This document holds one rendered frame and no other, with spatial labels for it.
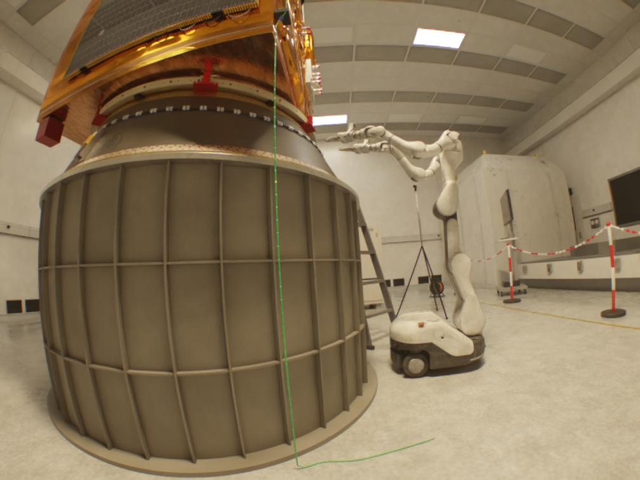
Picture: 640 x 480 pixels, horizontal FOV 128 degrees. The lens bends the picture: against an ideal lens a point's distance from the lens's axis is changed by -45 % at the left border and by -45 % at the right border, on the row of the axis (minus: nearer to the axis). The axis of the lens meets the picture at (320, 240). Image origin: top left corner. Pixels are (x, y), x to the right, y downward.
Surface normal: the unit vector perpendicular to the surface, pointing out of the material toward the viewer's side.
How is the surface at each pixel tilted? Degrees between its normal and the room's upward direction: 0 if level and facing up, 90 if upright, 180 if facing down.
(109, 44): 90
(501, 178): 90
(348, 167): 90
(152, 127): 62
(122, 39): 90
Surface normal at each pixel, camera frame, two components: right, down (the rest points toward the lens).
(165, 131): 0.20, -0.57
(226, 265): 0.48, -0.13
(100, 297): 0.06, -0.12
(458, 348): -0.21, -0.10
